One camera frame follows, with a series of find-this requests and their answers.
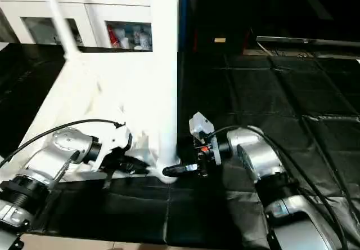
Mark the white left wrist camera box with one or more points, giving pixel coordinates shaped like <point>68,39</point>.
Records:
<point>115,138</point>

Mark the long black bar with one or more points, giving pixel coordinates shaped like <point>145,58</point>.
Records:
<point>309,41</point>

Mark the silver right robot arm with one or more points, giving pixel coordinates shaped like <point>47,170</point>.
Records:
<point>261,157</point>

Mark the black mat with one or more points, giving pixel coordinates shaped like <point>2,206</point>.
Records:
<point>281,92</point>

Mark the white cabinet with glass doors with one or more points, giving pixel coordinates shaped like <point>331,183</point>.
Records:
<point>42,8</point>

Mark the red and white bottle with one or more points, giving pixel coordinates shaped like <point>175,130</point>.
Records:
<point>112,36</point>

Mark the white plastic table leg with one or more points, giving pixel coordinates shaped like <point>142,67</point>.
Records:
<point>166,64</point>
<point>60,22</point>

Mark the white plastic table top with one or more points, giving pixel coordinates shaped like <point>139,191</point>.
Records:
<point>98,78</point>

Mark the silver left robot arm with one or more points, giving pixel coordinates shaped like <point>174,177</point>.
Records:
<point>67,141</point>

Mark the yellow label sticker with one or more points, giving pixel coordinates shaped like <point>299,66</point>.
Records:
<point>220,40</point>

